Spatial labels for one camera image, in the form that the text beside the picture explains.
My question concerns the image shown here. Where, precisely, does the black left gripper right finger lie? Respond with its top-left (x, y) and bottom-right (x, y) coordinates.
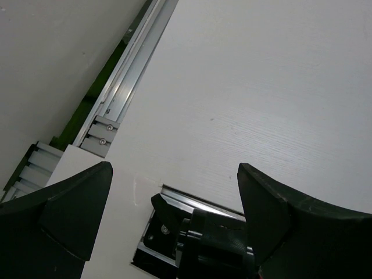
top-left (237, 163), bottom-right (371, 278)

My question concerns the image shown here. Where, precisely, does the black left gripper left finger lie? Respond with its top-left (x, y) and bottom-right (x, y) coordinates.
top-left (1, 162), bottom-right (113, 278)

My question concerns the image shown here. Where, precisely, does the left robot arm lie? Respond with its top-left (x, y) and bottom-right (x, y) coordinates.
top-left (1, 162), bottom-right (257, 278)

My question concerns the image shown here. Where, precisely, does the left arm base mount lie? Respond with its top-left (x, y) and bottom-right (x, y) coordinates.
top-left (137, 185), bottom-right (245, 267)

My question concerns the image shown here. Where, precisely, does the aluminium table frame rail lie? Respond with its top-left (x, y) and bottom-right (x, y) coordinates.
top-left (1, 1), bottom-right (177, 202)

